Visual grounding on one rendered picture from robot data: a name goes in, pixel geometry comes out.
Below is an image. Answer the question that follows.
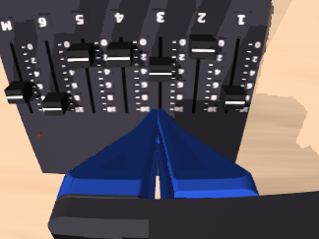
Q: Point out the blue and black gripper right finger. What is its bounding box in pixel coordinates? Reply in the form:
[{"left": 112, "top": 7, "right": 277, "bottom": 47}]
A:
[{"left": 158, "top": 109, "right": 259, "bottom": 199}]

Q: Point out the black fader panel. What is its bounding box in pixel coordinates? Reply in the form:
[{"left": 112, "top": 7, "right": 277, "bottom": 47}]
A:
[{"left": 0, "top": 0, "right": 272, "bottom": 174}]

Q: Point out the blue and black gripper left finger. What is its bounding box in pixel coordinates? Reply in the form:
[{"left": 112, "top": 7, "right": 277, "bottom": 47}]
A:
[{"left": 56, "top": 109, "right": 158, "bottom": 199}]

